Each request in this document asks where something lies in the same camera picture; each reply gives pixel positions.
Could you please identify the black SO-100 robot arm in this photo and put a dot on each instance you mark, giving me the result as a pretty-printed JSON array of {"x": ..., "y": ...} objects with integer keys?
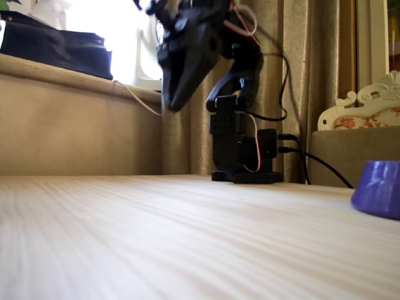
[{"x": 225, "y": 150}]

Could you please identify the beige patterned curtain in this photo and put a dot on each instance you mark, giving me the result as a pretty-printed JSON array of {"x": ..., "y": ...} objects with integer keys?
[{"x": 300, "y": 78}]

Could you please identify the white window frame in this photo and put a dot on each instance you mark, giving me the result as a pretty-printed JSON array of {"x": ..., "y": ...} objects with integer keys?
[{"x": 145, "y": 62}]

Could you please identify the white ornate headboard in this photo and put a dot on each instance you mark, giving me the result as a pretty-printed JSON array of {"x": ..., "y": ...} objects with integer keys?
[{"x": 368, "y": 106}]

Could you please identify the beige upholstered seat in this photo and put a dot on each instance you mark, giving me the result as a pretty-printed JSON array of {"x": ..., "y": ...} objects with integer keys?
[{"x": 353, "y": 150}]

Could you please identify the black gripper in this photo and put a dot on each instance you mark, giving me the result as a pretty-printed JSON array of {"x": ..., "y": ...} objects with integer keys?
[{"x": 191, "y": 52}]

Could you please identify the dark navy bag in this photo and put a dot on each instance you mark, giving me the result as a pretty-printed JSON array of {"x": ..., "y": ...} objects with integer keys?
[{"x": 56, "y": 51}]

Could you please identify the purple plastic bowl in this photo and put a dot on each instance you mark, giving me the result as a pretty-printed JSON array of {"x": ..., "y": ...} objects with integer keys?
[{"x": 378, "y": 190}]

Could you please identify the beige sofa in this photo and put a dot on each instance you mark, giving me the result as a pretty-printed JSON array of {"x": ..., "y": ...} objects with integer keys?
[{"x": 78, "y": 131}]

